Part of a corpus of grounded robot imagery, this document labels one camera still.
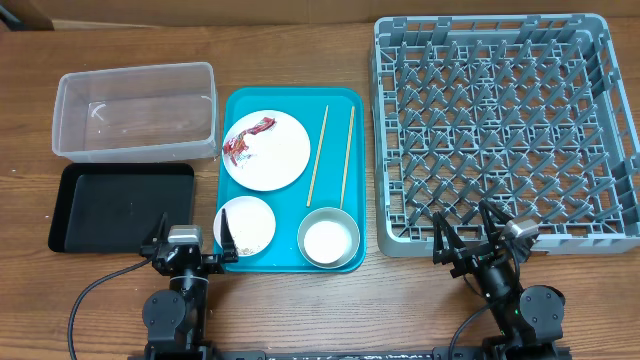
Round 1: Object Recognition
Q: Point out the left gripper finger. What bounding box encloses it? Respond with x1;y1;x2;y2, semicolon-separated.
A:
140;212;167;257
220;208;239;262

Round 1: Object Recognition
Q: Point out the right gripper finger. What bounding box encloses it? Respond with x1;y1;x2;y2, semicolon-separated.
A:
432;212;466;265
478;200;513;245

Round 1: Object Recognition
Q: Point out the small pink bowl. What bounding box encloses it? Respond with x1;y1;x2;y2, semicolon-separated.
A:
213;196;276;255

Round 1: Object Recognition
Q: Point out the grey bowl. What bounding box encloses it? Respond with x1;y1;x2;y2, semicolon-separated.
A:
297;207;362;270

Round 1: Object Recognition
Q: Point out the red snack wrapper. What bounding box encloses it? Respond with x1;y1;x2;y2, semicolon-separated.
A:
222;116;277;168

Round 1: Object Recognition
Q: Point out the pile of rice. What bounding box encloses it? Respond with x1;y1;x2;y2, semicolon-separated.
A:
236;243;260;256

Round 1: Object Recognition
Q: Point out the white cup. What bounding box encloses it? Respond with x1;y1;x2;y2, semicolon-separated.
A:
303;220;351;266

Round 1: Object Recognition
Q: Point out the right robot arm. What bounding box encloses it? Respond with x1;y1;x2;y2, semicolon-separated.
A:
432;200;571;360

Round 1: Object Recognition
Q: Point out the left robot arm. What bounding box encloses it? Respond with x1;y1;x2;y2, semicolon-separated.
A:
140;214;238;359

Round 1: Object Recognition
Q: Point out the grey dishwasher rack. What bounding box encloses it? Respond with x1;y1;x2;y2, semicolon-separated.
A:
370;14;639;257

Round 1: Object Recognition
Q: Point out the black tray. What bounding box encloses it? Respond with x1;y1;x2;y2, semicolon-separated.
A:
48;163;195;254

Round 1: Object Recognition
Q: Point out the large white plate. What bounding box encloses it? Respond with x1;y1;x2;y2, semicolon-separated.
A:
222;110;311;192

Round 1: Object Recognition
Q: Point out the clear plastic bin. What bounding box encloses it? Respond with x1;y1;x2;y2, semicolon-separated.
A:
51;62;220;163

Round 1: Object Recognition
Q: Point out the teal serving tray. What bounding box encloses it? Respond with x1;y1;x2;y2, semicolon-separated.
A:
217;87;367;273

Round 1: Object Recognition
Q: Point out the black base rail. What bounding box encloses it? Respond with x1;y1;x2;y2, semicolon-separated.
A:
128;347;573;360

